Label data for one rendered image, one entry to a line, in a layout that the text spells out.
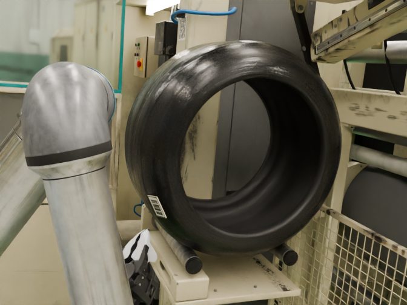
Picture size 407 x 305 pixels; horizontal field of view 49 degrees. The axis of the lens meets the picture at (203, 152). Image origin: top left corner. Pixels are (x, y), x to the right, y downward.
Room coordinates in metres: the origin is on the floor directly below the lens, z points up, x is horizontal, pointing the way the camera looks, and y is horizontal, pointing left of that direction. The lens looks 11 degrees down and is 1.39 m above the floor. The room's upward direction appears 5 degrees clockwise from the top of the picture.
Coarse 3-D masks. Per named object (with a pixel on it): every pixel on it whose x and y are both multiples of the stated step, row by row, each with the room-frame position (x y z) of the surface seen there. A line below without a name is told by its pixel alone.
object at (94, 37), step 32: (0, 0) 1.57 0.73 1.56; (32, 0) 1.61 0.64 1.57; (64, 0) 1.65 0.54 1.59; (96, 0) 1.69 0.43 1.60; (0, 32) 1.57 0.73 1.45; (32, 32) 1.61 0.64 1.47; (64, 32) 1.65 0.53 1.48; (96, 32) 1.69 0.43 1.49; (0, 64) 1.57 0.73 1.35; (32, 64) 1.61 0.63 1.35; (96, 64) 1.69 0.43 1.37
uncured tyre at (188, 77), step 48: (192, 48) 1.22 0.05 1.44; (240, 48) 1.10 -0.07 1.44; (144, 96) 1.14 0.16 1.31; (192, 96) 1.03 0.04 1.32; (288, 96) 1.40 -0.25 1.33; (144, 144) 1.03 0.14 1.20; (288, 144) 1.43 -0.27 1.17; (336, 144) 1.18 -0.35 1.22; (144, 192) 1.05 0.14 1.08; (240, 192) 1.39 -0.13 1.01; (288, 192) 1.35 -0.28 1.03; (192, 240) 1.06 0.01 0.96; (240, 240) 1.08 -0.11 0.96
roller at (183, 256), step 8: (160, 232) 1.28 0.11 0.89; (168, 240) 1.19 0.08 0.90; (176, 240) 1.16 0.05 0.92; (176, 248) 1.13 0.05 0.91; (184, 248) 1.11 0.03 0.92; (184, 256) 1.07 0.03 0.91; (192, 256) 1.06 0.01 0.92; (184, 264) 1.05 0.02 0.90; (192, 264) 1.04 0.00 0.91; (200, 264) 1.05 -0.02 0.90; (192, 272) 1.04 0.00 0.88
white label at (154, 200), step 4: (148, 196) 1.03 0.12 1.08; (152, 196) 1.02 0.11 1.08; (152, 200) 1.03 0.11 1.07; (156, 200) 1.01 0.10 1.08; (152, 204) 1.03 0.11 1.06; (156, 204) 1.02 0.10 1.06; (156, 208) 1.03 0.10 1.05; (160, 208) 1.01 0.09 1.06; (156, 212) 1.04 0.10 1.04; (160, 212) 1.02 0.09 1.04; (164, 212) 1.01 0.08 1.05; (160, 216) 1.03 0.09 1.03; (164, 216) 1.01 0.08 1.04
